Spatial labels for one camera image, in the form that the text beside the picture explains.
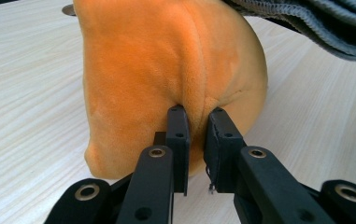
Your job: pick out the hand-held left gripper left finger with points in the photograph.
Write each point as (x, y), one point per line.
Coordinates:
(178, 146)

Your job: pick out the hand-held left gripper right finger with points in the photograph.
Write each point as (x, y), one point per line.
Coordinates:
(224, 149)

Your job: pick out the orange plush toy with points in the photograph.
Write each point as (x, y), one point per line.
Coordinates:
(153, 77)

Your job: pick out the grey cloth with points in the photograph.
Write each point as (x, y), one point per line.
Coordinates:
(322, 25)

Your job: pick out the round dark table grommet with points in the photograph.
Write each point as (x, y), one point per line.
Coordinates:
(69, 10)

